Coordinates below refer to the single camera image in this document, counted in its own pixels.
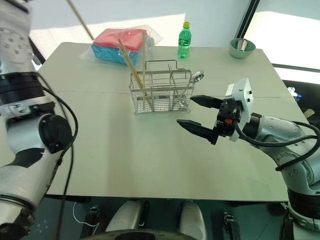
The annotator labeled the pale green bowl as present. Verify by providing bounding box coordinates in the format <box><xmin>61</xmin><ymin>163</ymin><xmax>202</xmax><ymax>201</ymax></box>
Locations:
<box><xmin>228</xmin><ymin>37</ymin><xmax>257</xmax><ymax>60</ymax></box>

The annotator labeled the black table caster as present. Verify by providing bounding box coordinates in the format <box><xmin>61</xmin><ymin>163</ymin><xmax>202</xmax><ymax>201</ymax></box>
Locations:
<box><xmin>84</xmin><ymin>204</ymin><xmax>101</xmax><ymax>226</ymax></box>
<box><xmin>223</xmin><ymin>211</ymin><xmax>242</xmax><ymax>240</ymax></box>

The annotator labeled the white rounded shell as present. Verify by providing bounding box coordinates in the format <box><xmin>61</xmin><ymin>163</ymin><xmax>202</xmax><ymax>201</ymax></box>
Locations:
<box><xmin>104</xmin><ymin>199</ymin><xmax>149</xmax><ymax>233</ymax></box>
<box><xmin>178</xmin><ymin>199</ymin><xmax>207</xmax><ymax>240</ymax></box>

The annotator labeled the pink folded cloth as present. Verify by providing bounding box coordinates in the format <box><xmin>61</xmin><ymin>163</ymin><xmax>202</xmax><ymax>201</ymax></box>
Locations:
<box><xmin>92</xmin><ymin>27</ymin><xmax>149</xmax><ymax>54</ymax></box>

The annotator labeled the green plastic soda bottle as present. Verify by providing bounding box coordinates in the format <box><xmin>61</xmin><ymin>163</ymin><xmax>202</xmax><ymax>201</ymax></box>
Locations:
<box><xmin>177</xmin><ymin>21</ymin><xmax>192</xmax><ymax>60</ymax></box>

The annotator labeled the long wooden stick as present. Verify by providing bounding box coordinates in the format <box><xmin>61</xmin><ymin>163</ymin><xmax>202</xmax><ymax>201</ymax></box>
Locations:
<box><xmin>66</xmin><ymin>0</ymin><xmax>95</xmax><ymax>41</ymax></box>

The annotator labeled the wooden chopstick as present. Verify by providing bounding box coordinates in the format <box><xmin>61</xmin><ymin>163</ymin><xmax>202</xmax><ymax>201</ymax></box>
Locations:
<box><xmin>117</xmin><ymin>38</ymin><xmax>152</xmax><ymax>109</ymax></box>

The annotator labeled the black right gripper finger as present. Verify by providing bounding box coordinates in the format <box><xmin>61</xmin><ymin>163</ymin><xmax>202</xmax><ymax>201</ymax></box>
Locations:
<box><xmin>189</xmin><ymin>94</ymin><xmax>224</xmax><ymax>110</ymax></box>
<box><xmin>176</xmin><ymin>119</ymin><xmax>218</xmax><ymax>146</ymax></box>

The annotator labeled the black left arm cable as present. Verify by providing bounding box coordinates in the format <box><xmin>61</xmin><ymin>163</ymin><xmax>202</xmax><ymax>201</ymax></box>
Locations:
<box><xmin>36</xmin><ymin>72</ymin><xmax>79</xmax><ymax>240</ymax></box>

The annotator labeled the clear plastic bag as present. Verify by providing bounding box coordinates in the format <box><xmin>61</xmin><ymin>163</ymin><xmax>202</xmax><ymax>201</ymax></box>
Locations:
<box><xmin>79</xmin><ymin>24</ymin><xmax>165</xmax><ymax>67</ymax></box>

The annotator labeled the blue folded cloth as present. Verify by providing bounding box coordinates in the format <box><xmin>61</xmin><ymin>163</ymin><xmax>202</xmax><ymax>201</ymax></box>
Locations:
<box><xmin>90</xmin><ymin>44</ymin><xmax>146</xmax><ymax>67</ymax></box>

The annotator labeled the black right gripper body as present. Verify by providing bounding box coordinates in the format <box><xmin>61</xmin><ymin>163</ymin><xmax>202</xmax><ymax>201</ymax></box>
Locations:
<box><xmin>213</xmin><ymin>98</ymin><xmax>243</xmax><ymax>138</ymax></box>

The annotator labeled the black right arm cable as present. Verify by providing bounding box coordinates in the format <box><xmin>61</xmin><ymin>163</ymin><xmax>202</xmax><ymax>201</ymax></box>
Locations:
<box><xmin>232</xmin><ymin>119</ymin><xmax>320</xmax><ymax>172</ymax></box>

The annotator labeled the dark window frame post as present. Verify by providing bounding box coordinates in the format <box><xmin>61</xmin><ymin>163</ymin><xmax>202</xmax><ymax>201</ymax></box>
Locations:
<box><xmin>234</xmin><ymin>0</ymin><xmax>261</xmax><ymax>42</ymax></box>

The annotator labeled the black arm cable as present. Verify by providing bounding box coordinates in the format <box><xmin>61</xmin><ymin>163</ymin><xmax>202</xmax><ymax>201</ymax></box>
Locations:
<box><xmin>36</xmin><ymin>72</ymin><xmax>79</xmax><ymax>240</ymax></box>
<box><xmin>232</xmin><ymin>119</ymin><xmax>320</xmax><ymax>172</ymax></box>

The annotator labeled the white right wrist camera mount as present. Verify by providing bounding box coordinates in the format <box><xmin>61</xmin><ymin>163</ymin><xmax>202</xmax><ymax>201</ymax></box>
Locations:
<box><xmin>224</xmin><ymin>77</ymin><xmax>254</xmax><ymax>143</ymax></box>

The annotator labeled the small blue white object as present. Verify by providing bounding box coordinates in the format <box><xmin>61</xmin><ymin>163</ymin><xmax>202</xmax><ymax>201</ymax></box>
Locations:
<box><xmin>287</xmin><ymin>86</ymin><xmax>304</xmax><ymax>102</ymax></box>

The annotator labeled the metal spoon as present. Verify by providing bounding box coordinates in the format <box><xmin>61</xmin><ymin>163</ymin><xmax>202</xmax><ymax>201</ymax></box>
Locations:
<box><xmin>178</xmin><ymin>70</ymin><xmax>205</xmax><ymax>101</ymax></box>

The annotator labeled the thin white cord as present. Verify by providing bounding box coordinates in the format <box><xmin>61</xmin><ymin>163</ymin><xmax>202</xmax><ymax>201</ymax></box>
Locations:
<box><xmin>72</xmin><ymin>201</ymin><xmax>99</xmax><ymax>228</ymax></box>

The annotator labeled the metal wire basket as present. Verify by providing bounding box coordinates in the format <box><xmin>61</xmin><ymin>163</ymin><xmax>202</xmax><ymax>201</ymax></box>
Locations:
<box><xmin>128</xmin><ymin>59</ymin><xmax>196</xmax><ymax>116</ymax></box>

